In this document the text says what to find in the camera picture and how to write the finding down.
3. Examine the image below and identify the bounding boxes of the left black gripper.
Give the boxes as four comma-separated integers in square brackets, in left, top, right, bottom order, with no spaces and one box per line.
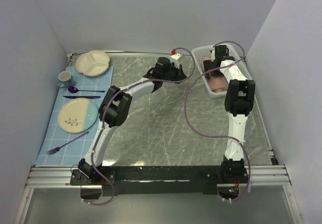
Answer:
[162,63,188,85]

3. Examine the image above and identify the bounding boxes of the white plastic basket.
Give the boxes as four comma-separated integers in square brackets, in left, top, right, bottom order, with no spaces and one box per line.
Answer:
[192,43,253,99]

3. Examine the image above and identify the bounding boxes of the pink printed t shirt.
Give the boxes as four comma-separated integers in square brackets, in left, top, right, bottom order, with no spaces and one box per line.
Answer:
[205,70,228,93]

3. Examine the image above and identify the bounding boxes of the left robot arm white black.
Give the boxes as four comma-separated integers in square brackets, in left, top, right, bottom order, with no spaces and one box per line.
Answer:
[78,53,187,185]

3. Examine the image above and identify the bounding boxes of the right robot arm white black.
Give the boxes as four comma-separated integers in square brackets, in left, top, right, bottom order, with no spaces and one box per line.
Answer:
[203,44,256,183]

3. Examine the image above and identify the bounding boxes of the cream divided plate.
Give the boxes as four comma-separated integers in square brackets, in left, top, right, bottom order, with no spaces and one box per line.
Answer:
[75,50,110,77]

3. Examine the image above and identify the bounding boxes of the purple spoon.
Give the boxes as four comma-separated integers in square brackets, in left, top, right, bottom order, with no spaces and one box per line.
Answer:
[67,87,105,93]

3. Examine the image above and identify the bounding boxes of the purple knife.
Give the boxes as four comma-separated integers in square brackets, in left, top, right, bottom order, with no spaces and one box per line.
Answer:
[63,96,101,99]

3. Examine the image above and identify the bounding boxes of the cream teal round plate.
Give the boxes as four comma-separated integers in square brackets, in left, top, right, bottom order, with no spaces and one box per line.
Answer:
[57,98,98,133]

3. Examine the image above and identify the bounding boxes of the grey mug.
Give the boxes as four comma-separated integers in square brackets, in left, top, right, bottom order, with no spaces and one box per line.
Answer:
[58,70,73,89]

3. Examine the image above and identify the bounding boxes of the blue grid placemat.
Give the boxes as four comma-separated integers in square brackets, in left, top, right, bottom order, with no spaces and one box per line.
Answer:
[35,67,113,167]

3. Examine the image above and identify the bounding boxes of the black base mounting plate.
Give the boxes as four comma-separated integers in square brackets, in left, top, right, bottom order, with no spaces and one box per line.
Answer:
[70,166,248,196]

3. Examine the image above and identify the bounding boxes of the purple fork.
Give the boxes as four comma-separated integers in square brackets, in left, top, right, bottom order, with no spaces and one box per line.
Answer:
[46,131,89,155]

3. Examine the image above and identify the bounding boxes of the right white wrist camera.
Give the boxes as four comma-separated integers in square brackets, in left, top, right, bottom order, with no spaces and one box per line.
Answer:
[210,46,216,60]

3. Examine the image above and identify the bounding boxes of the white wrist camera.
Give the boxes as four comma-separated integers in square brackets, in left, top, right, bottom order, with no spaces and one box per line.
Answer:
[170,49,184,65]
[210,46,216,60]

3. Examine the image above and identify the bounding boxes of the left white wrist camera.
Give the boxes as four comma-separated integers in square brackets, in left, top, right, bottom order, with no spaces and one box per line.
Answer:
[170,49,184,65]

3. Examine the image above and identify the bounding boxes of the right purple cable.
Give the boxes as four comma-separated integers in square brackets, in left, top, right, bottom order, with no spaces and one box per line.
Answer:
[184,40,253,201]

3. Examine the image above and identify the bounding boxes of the aluminium frame rail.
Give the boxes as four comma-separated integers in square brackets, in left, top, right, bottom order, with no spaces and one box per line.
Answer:
[14,143,302,224]

